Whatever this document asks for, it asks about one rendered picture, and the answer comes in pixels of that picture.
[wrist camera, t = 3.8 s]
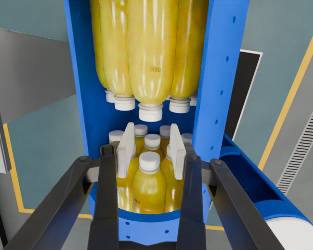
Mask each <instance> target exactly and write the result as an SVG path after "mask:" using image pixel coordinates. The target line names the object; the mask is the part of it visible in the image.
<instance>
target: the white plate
mask: <svg viewBox="0 0 313 250"><path fill-rule="evenodd" d="M265 221H266V223H267V224H268V225H269V227H270V228H271V230H272V231H273V233H274V234H275V236H276V237H277V238H278V240H279V241H280V243H281V244H282V246H283V247H284V249H285V250H313V226H312V225H311V224H310V223H309V222H307V221H305V220H303V219H300V218H295V217H277V218H272V219H268V220H265Z"/></svg>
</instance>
